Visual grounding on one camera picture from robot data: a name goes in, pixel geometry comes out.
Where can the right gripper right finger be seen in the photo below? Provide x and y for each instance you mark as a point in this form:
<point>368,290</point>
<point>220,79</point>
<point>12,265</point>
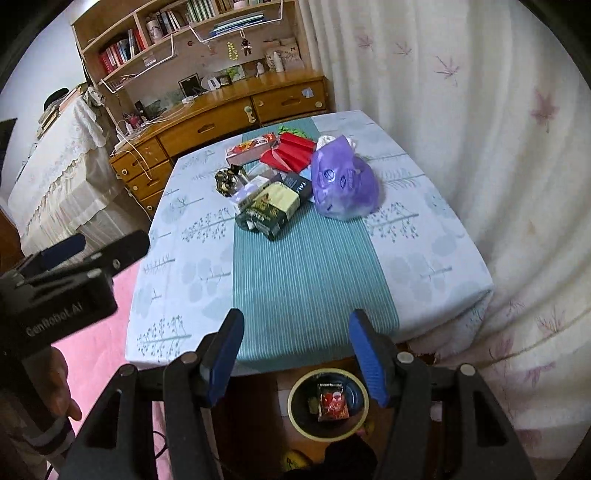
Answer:
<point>447,423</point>

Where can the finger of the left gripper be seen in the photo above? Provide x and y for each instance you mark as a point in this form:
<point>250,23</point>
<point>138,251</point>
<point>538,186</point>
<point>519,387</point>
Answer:
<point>52,257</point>
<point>111,259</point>

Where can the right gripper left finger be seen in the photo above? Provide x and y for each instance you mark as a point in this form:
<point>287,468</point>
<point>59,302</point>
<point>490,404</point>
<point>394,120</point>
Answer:
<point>116,440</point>

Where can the red snack wrapper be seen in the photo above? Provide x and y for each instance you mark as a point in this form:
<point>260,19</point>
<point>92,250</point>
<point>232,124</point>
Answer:
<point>333,403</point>

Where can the blue trash bin cream rim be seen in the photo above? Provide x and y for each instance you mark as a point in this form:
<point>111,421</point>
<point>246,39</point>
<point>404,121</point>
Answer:
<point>309,425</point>

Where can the person's left hand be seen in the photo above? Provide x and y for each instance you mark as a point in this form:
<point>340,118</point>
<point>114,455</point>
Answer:
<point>48,371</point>

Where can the pink bed blanket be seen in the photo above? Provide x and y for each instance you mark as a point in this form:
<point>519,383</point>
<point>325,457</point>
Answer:
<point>96,352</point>

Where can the white lace covered cabinet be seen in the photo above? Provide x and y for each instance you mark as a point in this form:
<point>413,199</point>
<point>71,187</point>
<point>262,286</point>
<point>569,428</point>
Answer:
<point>68,186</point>

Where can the wooden desk with drawers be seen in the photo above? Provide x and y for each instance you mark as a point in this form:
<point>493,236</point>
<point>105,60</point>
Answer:
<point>145,162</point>

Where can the black gold crumpled wrapper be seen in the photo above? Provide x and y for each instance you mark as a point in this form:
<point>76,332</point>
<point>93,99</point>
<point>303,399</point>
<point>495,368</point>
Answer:
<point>230,180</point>

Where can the white small box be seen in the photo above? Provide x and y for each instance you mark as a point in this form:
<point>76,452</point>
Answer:
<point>245,195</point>

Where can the left yellow slipper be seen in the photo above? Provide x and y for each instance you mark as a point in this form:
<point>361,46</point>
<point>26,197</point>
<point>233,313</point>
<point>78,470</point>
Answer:
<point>294,460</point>

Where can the red white long box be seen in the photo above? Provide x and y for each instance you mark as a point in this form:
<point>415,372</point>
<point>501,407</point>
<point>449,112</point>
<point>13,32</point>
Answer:
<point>249,150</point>

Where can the teal striped table runner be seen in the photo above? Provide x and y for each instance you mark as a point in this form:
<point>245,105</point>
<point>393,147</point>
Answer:
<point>296,292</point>

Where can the wooden bookshelf hutch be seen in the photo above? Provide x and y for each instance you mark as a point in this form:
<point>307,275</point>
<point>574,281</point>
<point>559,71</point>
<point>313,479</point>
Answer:
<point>137,53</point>

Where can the purple plastic bag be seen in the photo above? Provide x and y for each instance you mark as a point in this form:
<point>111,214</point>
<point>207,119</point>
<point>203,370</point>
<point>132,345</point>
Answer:
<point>343,184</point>

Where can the white floral curtain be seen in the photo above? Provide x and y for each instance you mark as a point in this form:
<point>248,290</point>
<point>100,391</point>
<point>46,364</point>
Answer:
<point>486,100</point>

